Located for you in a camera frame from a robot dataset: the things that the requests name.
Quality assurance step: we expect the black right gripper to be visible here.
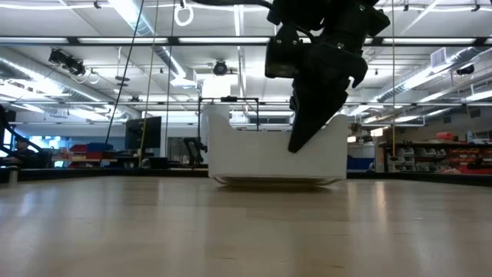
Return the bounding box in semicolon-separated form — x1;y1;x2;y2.
264;25;369;154

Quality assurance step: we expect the white ceiling vent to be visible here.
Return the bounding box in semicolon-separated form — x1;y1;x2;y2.
430;46;449;68

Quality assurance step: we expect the black ceiling-mounted device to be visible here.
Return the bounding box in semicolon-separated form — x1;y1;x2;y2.
48;48;86;77

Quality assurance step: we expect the long ceiling light bar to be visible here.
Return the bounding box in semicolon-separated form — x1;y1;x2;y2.
0;35;492;47

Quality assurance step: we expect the shelf with red bins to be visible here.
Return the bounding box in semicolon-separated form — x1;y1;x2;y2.
378;132;492;175

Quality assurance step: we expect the blue storage bin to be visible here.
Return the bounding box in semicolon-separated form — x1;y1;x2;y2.
347;155;376;171
86;142;115;153

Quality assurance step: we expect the white plastic tray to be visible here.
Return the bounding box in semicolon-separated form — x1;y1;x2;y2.
207;104;349;187

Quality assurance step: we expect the black ceiling dome camera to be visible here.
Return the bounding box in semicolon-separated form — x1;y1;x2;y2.
212;59;229;77

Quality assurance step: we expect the person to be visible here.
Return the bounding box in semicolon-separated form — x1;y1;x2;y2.
7;136;53;170

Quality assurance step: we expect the black monitor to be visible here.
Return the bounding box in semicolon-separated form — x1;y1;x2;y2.
125;115;163;150

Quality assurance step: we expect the long black cable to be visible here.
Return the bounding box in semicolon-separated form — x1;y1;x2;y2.
104;0;146;145

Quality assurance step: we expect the white hanging cable loop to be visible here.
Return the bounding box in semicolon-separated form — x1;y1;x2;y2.
173;0;194;28

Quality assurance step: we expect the black metal table frame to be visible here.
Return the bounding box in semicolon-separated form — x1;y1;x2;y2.
0;167;492;189

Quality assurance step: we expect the silver ventilation duct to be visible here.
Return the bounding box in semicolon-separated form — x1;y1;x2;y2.
0;45;143;120

